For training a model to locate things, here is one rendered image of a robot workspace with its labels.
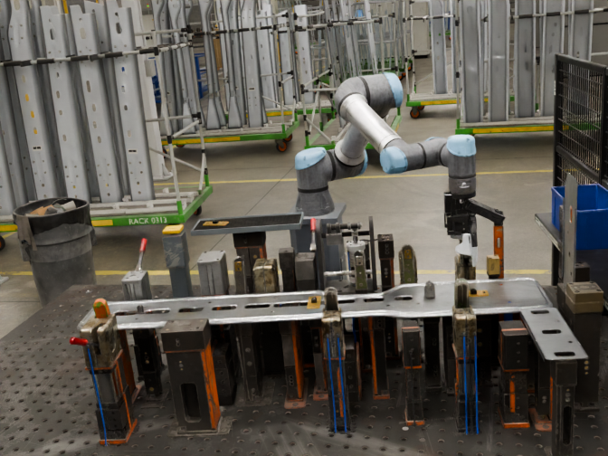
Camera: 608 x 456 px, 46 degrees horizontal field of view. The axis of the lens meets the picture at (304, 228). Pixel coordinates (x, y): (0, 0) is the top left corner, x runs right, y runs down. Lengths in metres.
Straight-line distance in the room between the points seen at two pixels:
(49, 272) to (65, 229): 0.32
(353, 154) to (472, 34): 6.38
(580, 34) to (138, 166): 5.52
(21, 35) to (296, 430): 5.24
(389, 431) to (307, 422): 0.24
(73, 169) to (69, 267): 1.90
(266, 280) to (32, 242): 2.83
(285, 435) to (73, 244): 3.08
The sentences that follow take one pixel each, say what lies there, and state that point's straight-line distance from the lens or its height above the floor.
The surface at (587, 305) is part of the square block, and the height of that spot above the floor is 1.02.
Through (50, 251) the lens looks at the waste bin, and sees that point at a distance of 4.91.
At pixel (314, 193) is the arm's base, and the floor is 1.18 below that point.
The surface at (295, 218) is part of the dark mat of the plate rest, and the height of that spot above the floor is 1.16.
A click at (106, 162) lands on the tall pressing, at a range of 6.55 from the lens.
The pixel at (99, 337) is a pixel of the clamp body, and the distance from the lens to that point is 2.03.
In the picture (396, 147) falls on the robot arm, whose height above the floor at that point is 1.45.
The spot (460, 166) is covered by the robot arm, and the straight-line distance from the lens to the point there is 1.98.
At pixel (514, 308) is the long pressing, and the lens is 2.06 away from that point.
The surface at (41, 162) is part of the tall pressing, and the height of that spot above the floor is 0.71.
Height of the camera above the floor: 1.85
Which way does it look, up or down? 17 degrees down
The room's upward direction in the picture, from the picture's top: 5 degrees counter-clockwise
